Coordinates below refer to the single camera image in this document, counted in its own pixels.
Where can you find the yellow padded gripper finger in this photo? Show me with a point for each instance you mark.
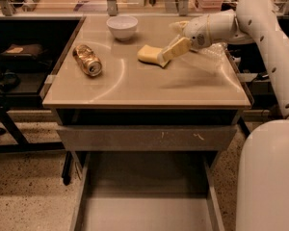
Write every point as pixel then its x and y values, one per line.
pixel 179 27
pixel 179 46

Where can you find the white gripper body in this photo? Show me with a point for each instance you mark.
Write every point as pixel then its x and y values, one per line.
pixel 196 32

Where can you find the yellow sponge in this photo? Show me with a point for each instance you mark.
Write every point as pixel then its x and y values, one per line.
pixel 152 55

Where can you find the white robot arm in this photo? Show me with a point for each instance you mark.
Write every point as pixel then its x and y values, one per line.
pixel 263 175

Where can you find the beige drawer cabinet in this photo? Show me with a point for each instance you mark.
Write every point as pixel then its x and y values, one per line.
pixel 193 90

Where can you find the closed top drawer front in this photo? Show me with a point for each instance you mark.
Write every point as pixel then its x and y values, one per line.
pixel 146 138

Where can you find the open middle drawer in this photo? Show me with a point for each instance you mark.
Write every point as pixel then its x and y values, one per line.
pixel 146 191

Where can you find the clear plastic water bottle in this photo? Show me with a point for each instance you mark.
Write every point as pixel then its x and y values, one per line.
pixel 215 51

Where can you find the white ceramic bowl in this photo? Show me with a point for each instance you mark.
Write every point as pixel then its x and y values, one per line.
pixel 122 27

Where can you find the crushed gold soda can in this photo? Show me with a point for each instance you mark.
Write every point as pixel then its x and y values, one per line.
pixel 87 60

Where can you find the black bag on shelf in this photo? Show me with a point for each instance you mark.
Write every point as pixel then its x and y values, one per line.
pixel 21 56

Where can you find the dark side table frame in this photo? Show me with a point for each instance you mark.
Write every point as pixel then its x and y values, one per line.
pixel 55 35

